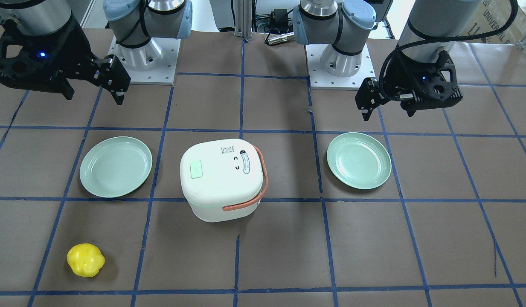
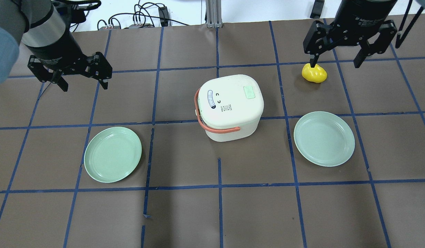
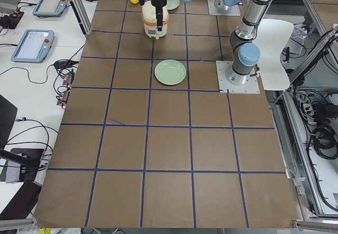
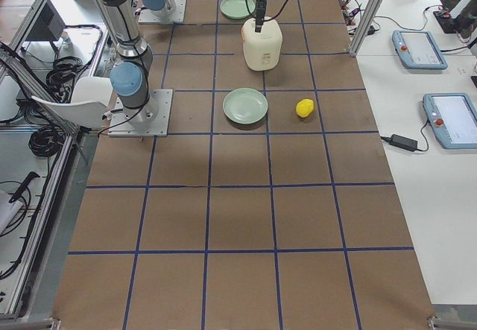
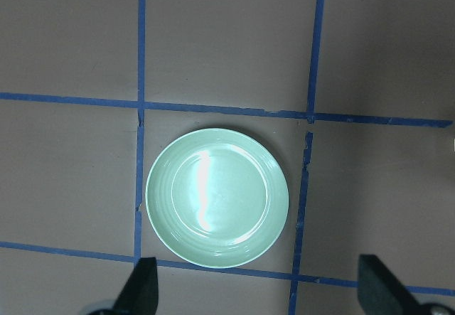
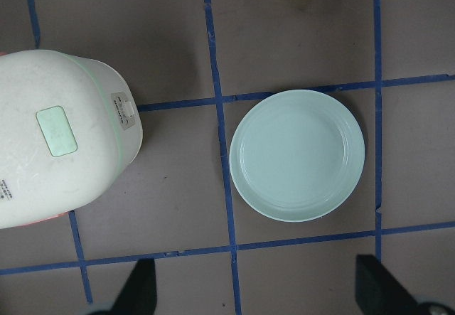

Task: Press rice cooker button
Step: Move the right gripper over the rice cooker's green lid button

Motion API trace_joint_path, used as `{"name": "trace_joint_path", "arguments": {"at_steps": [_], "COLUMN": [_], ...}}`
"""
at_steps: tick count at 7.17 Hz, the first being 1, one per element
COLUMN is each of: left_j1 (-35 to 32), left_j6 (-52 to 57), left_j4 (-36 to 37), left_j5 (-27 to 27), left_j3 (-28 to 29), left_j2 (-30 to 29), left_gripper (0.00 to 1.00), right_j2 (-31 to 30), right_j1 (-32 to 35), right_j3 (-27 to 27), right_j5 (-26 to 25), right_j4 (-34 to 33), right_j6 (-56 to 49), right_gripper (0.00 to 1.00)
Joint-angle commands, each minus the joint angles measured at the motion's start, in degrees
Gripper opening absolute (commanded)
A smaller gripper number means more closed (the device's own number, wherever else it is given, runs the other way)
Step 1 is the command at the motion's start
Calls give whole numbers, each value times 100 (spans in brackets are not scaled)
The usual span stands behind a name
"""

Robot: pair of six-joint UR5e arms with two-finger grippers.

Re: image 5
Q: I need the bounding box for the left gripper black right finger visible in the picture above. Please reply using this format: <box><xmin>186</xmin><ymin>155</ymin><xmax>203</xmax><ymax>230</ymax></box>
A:
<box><xmin>358</xmin><ymin>255</ymin><xmax>420</xmax><ymax>314</ymax></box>

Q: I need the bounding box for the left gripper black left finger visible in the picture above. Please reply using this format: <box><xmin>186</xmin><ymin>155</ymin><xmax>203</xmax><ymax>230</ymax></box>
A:
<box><xmin>112</xmin><ymin>257</ymin><xmax>159</xmax><ymax>315</ymax></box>

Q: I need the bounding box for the light green plate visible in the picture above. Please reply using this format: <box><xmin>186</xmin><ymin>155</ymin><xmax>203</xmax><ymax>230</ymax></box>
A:
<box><xmin>145</xmin><ymin>128</ymin><xmax>289</xmax><ymax>269</ymax></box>

